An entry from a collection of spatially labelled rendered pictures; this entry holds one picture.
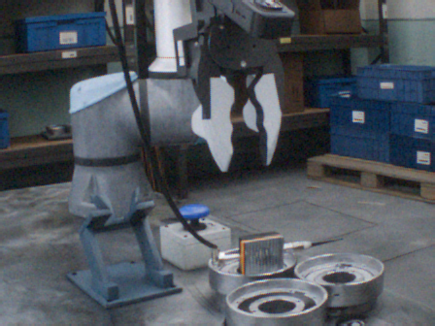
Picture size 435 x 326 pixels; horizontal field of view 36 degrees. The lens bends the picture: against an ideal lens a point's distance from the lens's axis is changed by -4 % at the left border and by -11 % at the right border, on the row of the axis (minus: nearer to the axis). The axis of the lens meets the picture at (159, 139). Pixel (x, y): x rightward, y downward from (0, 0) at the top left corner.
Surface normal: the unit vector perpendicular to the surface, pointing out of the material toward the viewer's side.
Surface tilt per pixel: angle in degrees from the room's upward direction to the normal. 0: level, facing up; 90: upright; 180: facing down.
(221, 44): 82
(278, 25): 113
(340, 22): 87
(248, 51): 82
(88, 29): 90
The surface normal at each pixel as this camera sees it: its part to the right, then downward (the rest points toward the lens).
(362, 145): -0.83, 0.13
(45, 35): 0.42, 0.12
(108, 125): 0.06, 0.16
